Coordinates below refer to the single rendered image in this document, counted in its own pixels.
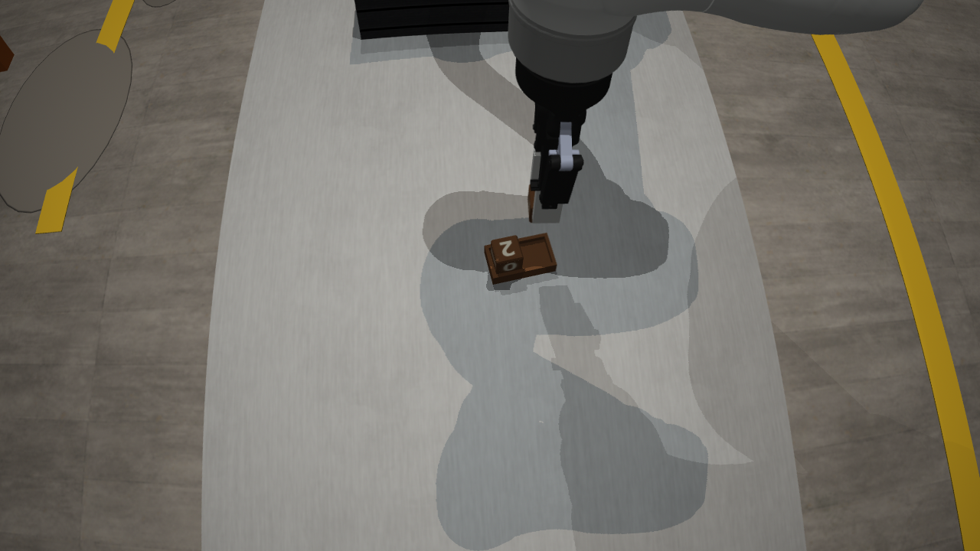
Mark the brown wooden tray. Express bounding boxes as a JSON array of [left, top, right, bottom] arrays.
[[484, 233, 557, 285]]

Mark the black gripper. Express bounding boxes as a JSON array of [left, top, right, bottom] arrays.
[[515, 58, 612, 223]]

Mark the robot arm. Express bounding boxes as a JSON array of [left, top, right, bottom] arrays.
[[508, 0, 924, 83]]

